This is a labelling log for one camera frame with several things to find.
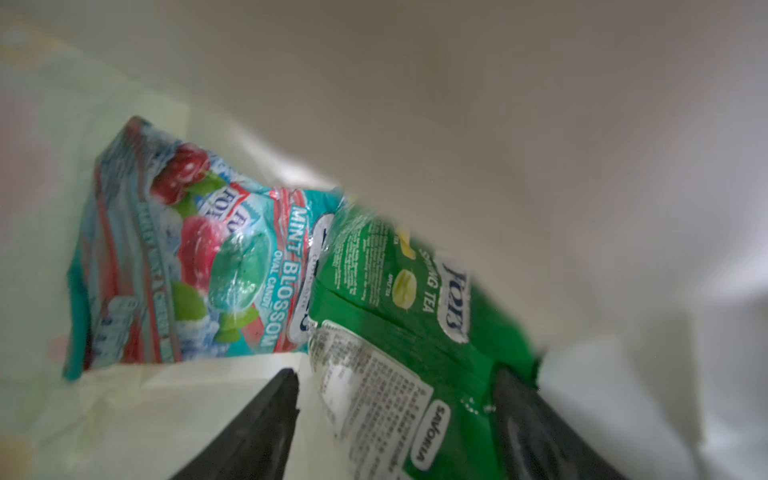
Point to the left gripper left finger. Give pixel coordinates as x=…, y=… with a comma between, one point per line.
x=257, y=442

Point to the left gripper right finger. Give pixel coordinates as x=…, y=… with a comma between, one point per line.
x=534, y=442

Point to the green white snack bag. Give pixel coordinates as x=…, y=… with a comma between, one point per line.
x=404, y=352

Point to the teal mint candy bag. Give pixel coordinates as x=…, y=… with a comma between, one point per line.
x=180, y=257

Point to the floral paper gift bag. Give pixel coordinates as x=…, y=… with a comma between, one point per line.
x=600, y=165

